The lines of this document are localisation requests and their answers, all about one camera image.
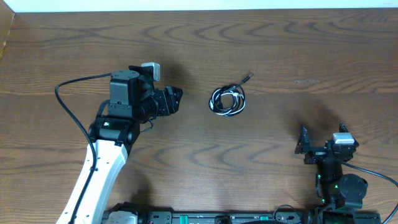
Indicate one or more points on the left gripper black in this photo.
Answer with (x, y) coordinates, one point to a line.
(167, 98)

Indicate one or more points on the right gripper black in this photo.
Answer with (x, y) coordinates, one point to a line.
(303, 144)

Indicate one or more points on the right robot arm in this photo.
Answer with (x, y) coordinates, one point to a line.
(342, 194)

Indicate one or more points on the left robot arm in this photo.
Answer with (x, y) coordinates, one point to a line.
(133, 101)

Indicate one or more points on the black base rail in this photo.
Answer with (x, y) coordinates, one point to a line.
(130, 213)

